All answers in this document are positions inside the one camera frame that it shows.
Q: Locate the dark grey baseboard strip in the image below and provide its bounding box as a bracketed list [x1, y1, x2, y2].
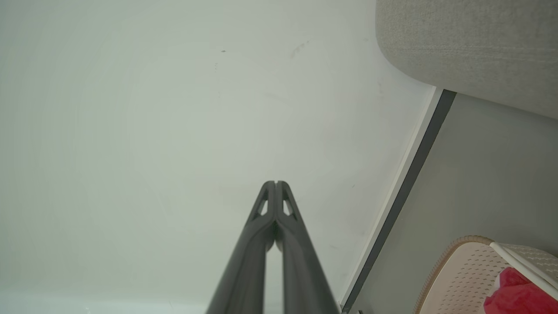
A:
[341, 89, 457, 313]

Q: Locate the light grey fabric sofa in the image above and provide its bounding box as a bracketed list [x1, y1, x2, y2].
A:
[375, 0, 558, 121]

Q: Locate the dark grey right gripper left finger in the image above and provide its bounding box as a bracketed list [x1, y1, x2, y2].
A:
[205, 181, 276, 314]

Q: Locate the plain red garment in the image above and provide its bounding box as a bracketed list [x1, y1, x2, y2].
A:
[483, 267, 558, 314]

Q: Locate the beige perforated laundry basket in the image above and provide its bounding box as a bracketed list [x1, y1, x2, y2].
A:
[413, 235, 558, 314]

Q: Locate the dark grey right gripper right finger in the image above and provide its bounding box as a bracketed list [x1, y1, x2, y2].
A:
[275, 181, 341, 314]

